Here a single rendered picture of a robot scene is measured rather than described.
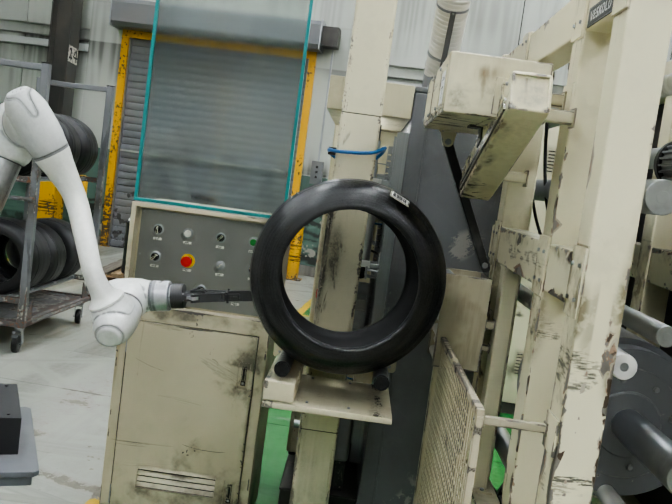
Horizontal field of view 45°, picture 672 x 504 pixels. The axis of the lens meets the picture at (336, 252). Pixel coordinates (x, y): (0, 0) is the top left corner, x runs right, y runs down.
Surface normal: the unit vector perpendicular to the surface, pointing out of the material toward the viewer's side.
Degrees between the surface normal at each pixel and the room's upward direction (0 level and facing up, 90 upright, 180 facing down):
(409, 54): 90
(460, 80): 90
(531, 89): 72
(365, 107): 90
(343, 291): 90
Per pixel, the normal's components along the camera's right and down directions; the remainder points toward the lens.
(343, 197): 0.03, -0.12
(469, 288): -0.04, 0.09
